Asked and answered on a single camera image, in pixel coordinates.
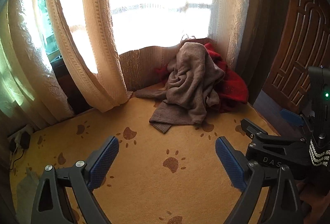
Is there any cream ribbed curtain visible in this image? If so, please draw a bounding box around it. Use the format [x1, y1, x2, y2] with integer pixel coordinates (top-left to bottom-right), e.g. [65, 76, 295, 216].
[45, 0, 129, 113]

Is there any red knit sweater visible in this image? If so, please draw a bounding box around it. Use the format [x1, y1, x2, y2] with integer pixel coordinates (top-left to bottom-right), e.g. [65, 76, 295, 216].
[155, 42, 249, 114]

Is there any carved wooden door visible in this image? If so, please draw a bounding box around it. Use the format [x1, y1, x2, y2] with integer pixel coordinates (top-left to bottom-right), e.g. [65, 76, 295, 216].
[253, 0, 330, 121]

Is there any dark wooden cabinet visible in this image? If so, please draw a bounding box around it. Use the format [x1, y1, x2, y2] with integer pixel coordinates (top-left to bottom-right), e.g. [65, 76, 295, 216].
[50, 55, 100, 114]

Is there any white power strip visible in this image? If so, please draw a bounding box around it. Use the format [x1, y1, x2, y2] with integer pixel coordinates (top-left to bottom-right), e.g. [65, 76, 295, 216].
[8, 131, 29, 153]

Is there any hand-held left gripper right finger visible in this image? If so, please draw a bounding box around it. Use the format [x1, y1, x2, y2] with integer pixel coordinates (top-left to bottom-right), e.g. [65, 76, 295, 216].
[215, 136, 303, 224]

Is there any taupe knit sweater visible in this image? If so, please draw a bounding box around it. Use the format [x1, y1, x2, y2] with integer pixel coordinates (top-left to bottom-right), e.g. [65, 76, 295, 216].
[135, 42, 225, 133]

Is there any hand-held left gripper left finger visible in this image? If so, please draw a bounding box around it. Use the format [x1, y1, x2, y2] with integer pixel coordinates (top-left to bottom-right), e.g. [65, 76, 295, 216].
[30, 136, 120, 224]

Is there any black charger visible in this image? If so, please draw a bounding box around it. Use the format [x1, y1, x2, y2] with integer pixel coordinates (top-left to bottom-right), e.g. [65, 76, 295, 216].
[21, 133, 31, 150]

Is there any black charger cable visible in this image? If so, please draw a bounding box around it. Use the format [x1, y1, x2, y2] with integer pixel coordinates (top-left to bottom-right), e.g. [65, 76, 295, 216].
[9, 149, 25, 170]

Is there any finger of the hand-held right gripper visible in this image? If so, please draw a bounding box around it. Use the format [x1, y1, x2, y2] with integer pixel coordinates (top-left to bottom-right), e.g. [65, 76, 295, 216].
[240, 118, 314, 148]
[280, 108, 316, 128]

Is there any yellow paw print blanket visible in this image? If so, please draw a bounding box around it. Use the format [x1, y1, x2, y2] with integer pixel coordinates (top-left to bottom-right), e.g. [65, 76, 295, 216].
[9, 83, 281, 224]

